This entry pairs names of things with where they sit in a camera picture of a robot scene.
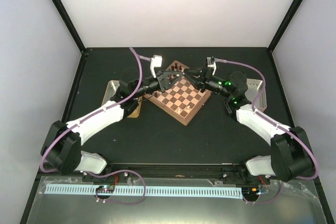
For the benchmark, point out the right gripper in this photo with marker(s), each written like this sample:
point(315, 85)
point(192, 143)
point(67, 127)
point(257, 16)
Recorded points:
point(202, 86)

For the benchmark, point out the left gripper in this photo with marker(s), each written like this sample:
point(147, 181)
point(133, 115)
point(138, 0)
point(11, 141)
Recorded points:
point(164, 78)

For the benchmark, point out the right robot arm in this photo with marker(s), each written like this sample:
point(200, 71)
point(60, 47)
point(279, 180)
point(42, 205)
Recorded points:
point(289, 157)

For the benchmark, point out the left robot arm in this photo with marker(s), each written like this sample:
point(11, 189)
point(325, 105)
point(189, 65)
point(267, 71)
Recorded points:
point(63, 145)

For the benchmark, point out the dark chess pieces group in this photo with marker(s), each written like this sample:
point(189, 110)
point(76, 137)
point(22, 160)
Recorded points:
point(175, 67)

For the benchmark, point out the wooden chess board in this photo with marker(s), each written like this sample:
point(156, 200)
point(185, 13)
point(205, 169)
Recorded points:
point(180, 96)

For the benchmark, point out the small circuit board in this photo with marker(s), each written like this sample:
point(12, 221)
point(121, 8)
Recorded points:
point(105, 189)

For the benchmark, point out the gold metal tin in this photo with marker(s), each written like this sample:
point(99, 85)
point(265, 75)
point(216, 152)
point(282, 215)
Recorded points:
point(111, 89)

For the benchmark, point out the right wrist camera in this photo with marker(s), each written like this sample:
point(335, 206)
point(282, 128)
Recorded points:
point(211, 64)

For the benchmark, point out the black aluminium rail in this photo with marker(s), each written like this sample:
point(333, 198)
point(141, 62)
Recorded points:
point(229, 174)

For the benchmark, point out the light blue cable duct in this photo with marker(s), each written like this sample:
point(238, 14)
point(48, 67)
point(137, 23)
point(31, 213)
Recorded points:
point(149, 191)

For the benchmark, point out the left frame post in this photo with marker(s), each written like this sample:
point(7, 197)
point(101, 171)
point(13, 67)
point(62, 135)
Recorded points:
point(69, 24)

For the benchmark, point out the frame post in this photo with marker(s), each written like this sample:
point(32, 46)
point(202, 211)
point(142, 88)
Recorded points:
point(69, 24)
point(294, 6)

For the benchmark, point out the right frame post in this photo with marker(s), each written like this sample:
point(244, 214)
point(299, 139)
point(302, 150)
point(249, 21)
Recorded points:
point(294, 6)

